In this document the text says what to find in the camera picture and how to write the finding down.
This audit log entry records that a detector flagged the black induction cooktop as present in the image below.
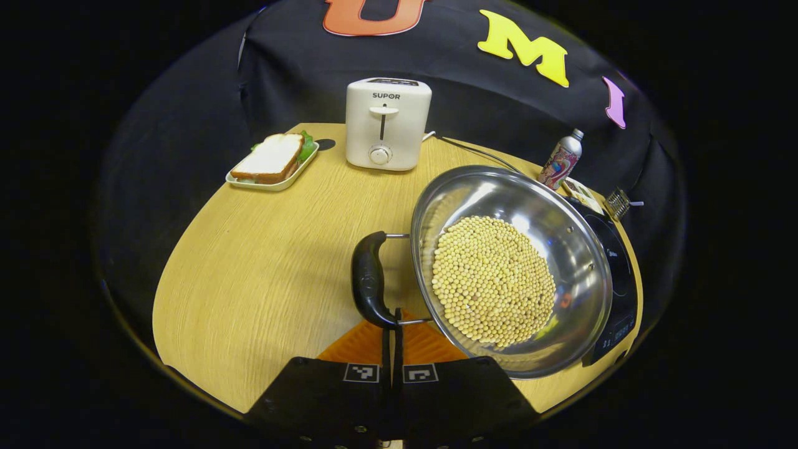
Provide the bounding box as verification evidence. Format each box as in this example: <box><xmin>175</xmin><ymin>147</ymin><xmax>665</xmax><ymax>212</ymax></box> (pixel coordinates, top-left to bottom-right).
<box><xmin>561</xmin><ymin>196</ymin><xmax>640</xmax><ymax>367</ymax></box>

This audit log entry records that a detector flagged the metal drink bottle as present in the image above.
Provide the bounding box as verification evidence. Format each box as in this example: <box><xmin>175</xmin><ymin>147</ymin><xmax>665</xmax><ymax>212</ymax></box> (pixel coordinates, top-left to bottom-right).
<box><xmin>537</xmin><ymin>128</ymin><xmax>585</xmax><ymax>190</ymax></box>

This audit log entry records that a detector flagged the large soybean pile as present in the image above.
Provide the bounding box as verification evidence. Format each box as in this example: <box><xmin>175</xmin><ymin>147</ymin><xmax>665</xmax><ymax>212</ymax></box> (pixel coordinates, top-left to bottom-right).
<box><xmin>431</xmin><ymin>216</ymin><xmax>557</xmax><ymax>349</ymax></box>

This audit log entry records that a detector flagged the stainless steel pot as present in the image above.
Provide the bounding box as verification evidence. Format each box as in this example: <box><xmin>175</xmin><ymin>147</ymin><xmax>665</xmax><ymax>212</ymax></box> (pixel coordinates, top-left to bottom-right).
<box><xmin>350</xmin><ymin>165</ymin><xmax>615</xmax><ymax>380</ymax></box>

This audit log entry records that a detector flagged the metal wire utensil holder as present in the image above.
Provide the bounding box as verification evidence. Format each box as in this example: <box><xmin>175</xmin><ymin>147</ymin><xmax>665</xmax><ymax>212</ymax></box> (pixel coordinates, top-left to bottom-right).
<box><xmin>606</xmin><ymin>187</ymin><xmax>632</xmax><ymax>220</ymax></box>

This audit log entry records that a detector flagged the white toaster cable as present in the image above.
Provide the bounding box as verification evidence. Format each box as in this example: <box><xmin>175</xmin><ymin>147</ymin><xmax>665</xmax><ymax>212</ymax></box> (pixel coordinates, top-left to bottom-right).
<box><xmin>423</xmin><ymin>131</ymin><xmax>523</xmax><ymax>174</ymax></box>

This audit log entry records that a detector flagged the cream rectangular tray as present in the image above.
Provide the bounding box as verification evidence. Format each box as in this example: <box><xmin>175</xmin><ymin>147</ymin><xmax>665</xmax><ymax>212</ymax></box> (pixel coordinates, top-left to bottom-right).
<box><xmin>225</xmin><ymin>134</ymin><xmax>320</xmax><ymax>191</ymax></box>

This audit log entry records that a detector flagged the white divided tray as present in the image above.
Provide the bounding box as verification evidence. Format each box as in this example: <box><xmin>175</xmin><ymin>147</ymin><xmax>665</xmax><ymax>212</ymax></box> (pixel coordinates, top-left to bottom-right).
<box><xmin>563</xmin><ymin>177</ymin><xmax>604</xmax><ymax>216</ymax></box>

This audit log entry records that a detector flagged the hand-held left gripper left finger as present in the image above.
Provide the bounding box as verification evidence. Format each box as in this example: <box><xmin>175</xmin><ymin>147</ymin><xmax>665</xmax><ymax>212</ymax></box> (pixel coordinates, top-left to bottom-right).
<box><xmin>244</xmin><ymin>315</ymin><xmax>393</xmax><ymax>445</ymax></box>

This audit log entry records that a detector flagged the white toaster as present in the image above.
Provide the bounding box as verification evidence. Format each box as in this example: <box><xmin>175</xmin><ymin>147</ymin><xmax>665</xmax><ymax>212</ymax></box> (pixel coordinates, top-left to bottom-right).
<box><xmin>345</xmin><ymin>77</ymin><xmax>433</xmax><ymax>171</ymax></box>

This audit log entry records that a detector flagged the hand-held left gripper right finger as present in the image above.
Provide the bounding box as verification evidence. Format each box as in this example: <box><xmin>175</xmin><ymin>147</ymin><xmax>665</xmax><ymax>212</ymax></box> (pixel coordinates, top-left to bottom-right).
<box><xmin>393</xmin><ymin>307</ymin><xmax>542</xmax><ymax>445</ymax></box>

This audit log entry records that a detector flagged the sandwich with lettuce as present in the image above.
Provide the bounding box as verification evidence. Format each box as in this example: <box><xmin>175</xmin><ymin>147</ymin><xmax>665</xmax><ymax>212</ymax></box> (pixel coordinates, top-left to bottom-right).
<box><xmin>231</xmin><ymin>130</ymin><xmax>317</xmax><ymax>185</ymax></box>

